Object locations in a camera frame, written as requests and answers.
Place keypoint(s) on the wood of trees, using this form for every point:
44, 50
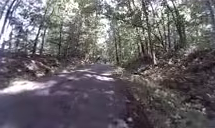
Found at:
121, 26

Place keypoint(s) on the leaf-covered earth bank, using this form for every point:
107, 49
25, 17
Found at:
175, 90
25, 68

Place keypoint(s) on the grey asphalt forest path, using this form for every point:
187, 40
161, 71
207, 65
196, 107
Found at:
71, 106

